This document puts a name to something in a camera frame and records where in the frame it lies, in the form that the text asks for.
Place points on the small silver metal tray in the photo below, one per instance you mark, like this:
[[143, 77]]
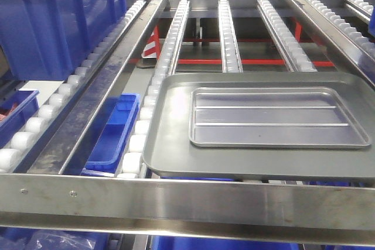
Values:
[[273, 117]]

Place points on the large grey serving tray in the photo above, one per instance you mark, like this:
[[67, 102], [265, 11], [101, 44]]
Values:
[[169, 152]]

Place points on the large blue plastic box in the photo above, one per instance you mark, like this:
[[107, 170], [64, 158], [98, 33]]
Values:
[[48, 39]]

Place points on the white roller track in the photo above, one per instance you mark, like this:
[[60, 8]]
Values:
[[230, 55], [131, 162], [360, 9], [23, 140], [289, 49], [348, 30]]

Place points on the small blue bin below rack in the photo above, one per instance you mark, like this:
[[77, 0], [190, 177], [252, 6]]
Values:
[[121, 113]]

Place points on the red and white striped barrier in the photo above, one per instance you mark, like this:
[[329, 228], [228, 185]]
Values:
[[152, 48]]

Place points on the far left white roller track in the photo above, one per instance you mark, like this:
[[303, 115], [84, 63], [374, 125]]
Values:
[[23, 140]]

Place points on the blue bin with red contents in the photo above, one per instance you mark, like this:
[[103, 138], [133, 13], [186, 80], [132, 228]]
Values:
[[24, 104]]

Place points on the far right white roller track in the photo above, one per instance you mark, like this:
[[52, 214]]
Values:
[[360, 9]]

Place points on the blue bin with plastic bag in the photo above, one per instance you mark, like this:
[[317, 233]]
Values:
[[23, 238]]

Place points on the red metal floor frame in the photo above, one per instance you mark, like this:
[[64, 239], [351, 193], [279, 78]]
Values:
[[201, 46]]

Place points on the stainless steel rack frame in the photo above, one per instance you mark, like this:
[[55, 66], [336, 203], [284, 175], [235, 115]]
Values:
[[311, 211]]

